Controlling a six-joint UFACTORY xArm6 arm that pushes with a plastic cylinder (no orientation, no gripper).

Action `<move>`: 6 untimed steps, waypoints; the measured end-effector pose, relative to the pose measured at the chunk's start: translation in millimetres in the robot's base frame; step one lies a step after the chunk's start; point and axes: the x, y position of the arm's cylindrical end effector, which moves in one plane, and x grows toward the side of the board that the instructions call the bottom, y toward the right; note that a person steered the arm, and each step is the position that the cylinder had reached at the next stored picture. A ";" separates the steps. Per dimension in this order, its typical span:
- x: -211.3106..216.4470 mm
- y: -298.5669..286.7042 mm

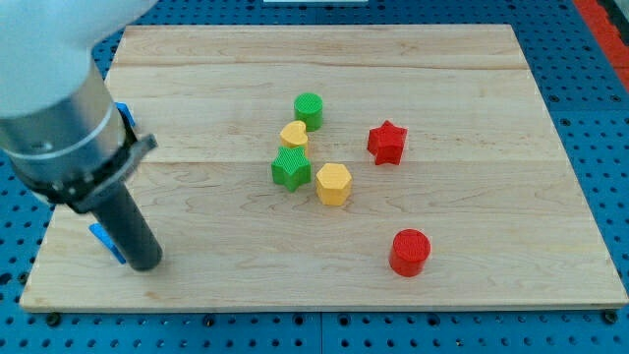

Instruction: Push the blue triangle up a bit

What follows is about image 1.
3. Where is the blue block behind arm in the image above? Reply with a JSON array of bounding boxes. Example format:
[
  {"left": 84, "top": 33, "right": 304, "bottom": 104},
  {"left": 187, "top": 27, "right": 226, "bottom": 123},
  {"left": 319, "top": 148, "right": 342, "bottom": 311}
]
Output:
[{"left": 115, "top": 102, "right": 136, "bottom": 128}]

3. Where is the green star block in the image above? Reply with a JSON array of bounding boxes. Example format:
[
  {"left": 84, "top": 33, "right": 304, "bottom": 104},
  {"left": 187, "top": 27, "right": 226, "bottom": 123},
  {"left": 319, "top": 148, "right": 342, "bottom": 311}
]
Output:
[{"left": 271, "top": 146, "right": 312, "bottom": 192}]

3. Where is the wooden board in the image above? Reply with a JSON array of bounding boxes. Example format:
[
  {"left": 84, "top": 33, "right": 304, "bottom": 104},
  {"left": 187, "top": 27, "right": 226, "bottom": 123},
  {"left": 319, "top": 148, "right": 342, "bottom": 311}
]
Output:
[{"left": 21, "top": 25, "right": 628, "bottom": 313}]

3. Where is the green cylinder block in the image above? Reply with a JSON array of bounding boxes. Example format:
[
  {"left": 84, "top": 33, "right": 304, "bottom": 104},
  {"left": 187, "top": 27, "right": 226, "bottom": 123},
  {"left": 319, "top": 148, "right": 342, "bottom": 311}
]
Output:
[{"left": 293, "top": 92, "right": 323, "bottom": 132}]

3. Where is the yellow heart block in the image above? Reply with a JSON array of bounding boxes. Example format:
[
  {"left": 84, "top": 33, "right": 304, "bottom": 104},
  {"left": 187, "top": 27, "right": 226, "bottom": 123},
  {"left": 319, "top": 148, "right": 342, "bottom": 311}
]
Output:
[{"left": 279, "top": 120, "right": 309, "bottom": 149}]

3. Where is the yellow hexagon block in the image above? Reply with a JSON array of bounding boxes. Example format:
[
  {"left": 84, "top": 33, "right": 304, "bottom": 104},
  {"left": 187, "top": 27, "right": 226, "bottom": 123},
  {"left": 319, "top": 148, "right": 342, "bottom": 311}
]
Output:
[{"left": 315, "top": 163, "right": 353, "bottom": 206}]

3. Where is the red star block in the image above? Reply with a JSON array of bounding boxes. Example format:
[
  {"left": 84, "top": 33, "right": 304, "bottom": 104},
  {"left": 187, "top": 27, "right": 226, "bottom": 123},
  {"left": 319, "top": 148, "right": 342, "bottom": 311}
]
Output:
[{"left": 367, "top": 120, "right": 408, "bottom": 165}]

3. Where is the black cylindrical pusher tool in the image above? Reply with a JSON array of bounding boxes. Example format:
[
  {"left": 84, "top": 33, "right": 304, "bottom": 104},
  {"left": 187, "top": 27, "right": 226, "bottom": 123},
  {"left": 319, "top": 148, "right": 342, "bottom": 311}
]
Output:
[{"left": 70, "top": 135, "right": 162, "bottom": 271}]

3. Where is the red strip at corner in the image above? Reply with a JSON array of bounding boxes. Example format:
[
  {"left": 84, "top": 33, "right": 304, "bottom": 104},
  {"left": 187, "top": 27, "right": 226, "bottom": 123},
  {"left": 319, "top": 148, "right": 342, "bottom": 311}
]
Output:
[{"left": 573, "top": 0, "right": 628, "bottom": 89}]

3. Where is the blue triangle block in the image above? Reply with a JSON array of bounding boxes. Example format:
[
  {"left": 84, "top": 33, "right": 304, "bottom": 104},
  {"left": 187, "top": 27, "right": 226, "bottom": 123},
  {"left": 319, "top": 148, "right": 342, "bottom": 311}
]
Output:
[{"left": 88, "top": 223, "right": 127, "bottom": 265}]

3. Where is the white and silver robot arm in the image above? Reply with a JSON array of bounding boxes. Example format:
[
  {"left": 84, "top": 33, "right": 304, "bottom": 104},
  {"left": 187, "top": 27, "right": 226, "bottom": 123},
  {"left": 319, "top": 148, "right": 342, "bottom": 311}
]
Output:
[{"left": 1, "top": 0, "right": 156, "bottom": 207}]

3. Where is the red cylinder block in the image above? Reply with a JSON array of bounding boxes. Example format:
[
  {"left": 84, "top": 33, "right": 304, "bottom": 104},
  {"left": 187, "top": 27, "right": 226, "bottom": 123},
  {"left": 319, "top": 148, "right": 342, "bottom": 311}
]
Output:
[{"left": 388, "top": 229, "right": 431, "bottom": 277}]

